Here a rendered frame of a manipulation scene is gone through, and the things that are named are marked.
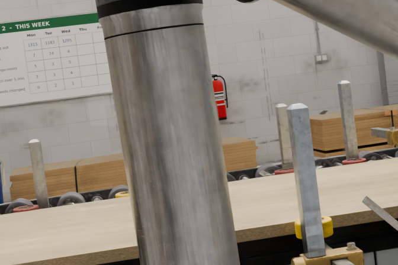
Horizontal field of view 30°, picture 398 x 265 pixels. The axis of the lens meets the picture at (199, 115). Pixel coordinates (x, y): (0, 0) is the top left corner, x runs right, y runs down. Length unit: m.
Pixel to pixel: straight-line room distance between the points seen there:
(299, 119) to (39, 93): 7.13
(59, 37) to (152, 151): 7.72
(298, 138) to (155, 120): 0.70
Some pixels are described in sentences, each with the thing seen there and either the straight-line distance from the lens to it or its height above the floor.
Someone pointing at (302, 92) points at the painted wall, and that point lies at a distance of 8.85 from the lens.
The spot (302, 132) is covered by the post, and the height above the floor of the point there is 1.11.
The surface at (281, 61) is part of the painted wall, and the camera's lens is 8.79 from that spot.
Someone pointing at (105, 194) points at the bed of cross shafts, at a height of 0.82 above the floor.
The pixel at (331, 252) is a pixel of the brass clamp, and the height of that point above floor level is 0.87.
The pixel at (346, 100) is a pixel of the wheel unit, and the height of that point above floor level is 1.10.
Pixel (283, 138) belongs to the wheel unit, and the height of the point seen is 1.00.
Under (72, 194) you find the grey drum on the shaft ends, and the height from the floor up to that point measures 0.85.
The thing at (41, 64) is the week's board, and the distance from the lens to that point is 8.47.
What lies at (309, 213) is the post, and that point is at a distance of 1.46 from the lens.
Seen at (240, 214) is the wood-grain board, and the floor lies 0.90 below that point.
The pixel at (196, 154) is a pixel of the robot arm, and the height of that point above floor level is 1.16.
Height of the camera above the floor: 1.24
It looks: 3 degrees down
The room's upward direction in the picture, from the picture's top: 7 degrees counter-clockwise
